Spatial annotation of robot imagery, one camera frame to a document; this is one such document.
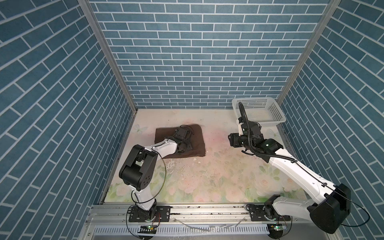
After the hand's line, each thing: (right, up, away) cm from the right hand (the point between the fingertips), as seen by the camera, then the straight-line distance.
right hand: (231, 134), depth 80 cm
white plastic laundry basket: (+36, +16, +41) cm, 57 cm away
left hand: (-24, -10, +16) cm, 30 cm away
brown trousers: (-18, -10, +14) cm, 25 cm away
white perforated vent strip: (-25, -45, -9) cm, 52 cm away
